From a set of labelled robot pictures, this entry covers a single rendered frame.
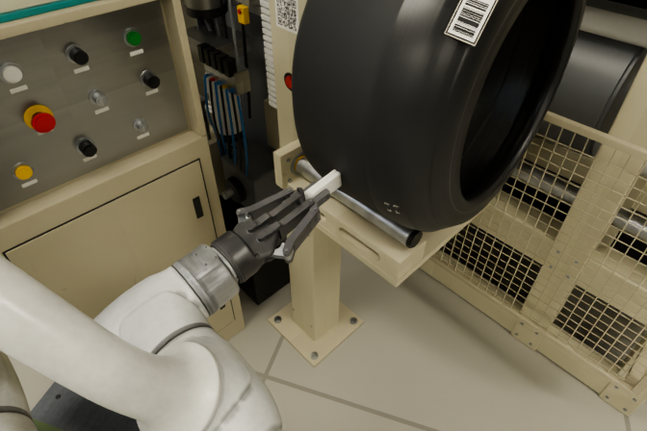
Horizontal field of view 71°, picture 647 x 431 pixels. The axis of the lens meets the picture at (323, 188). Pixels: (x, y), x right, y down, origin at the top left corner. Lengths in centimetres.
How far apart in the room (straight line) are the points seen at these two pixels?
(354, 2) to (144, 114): 66
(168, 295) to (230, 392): 16
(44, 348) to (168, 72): 82
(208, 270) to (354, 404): 115
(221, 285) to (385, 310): 132
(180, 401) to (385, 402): 128
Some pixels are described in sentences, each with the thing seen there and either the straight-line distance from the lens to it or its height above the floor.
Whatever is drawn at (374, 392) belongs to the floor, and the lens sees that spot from 174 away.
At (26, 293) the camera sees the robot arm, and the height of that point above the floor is 126.
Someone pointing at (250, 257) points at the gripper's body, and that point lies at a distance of 66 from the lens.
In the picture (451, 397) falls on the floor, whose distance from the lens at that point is 177.
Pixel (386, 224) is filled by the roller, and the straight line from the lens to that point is 93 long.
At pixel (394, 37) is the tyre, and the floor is 133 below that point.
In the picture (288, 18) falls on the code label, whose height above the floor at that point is 121.
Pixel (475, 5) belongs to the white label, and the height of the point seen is 138.
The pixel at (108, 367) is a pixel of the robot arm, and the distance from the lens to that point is 45.
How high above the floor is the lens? 156
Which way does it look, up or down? 41 degrees down
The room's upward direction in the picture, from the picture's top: straight up
